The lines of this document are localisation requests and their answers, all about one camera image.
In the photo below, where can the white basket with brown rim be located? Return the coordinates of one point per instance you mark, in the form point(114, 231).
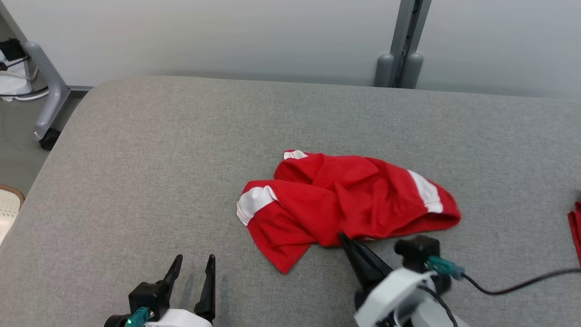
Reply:
point(7, 211)

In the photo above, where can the grey post with two cylinders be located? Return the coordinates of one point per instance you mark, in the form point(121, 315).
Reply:
point(401, 59)

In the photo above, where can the black caster wheel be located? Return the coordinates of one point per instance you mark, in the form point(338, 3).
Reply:
point(49, 140)

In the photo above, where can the grey metal stand leg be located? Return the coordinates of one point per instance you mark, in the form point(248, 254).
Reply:
point(52, 86)

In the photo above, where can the black device on stand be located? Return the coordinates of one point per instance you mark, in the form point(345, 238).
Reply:
point(11, 49)

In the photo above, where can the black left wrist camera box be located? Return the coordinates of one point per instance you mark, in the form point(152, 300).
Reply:
point(147, 297)

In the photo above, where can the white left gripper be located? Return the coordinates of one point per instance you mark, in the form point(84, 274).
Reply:
point(181, 319)

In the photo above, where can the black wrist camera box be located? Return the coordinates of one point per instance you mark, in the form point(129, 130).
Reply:
point(147, 297)
point(415, 252)

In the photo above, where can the white object behind stand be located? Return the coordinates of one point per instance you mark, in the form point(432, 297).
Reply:
point(13, 79)

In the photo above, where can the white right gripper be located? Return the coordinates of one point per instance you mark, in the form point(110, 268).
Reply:
point(390, 295)

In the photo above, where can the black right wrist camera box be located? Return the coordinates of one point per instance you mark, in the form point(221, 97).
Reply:
point(415, 252)

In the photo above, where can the red shorts with white panels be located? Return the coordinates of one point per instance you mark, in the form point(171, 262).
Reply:
point(345, 200)

